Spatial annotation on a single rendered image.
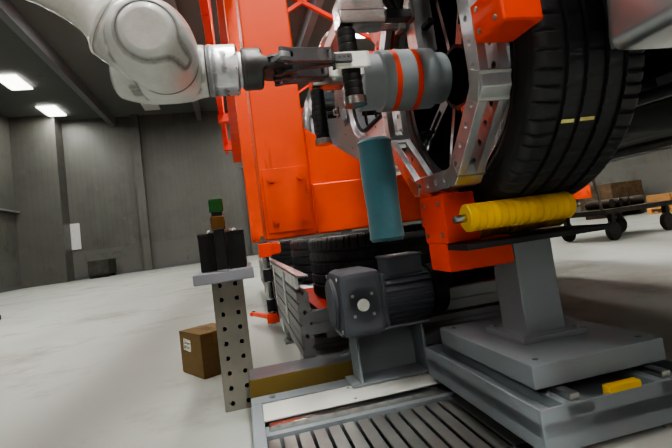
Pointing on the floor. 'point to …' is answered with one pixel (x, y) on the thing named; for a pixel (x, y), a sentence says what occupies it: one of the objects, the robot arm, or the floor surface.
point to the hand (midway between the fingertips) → (349, 64)
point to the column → (233, 343)
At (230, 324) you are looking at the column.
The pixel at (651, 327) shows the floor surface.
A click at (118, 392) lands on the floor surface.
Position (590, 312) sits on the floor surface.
